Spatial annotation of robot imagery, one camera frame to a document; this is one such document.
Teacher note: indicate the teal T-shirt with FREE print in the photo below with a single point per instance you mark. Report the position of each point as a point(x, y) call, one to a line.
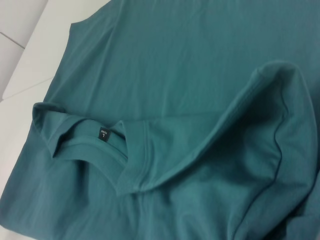
point(175, 100)

